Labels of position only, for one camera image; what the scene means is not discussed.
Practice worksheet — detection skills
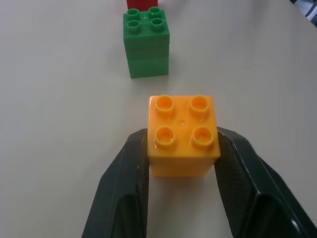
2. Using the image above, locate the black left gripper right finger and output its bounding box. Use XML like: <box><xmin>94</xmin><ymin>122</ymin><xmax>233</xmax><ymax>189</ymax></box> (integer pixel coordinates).
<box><xmin>213</xmin><ymin>125</ymin><xmax>317</xmax><ymax>238</ymax></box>

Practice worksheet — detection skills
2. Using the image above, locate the yellow studded building block cube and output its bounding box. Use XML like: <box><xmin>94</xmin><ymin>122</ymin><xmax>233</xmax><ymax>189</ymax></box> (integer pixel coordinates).
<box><xmin>147</xmin><ymin>94</ymin><xmax>221</xmax><ymax>178</ymax></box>

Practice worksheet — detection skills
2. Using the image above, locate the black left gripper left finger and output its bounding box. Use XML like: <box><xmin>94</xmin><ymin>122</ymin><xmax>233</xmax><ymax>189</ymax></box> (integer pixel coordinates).
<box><xmin>81</xmin><ymin>128</ymin><xmax>151</xmax><ymax>238</ymax></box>

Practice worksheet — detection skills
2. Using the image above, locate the red building block cube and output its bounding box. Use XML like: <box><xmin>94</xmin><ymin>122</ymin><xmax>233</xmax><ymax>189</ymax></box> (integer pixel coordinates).
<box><xmin>126</xmin><ymin>0</ymin><xmax>159</xmax><ymax>12</ymax></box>

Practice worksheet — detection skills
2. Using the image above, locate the green studded building block cube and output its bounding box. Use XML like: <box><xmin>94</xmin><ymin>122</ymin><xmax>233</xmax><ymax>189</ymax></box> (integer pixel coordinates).
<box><xmin>122</xmin><ymin>6</ymin><xmax>171</xmax><ymax>79</ymax></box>

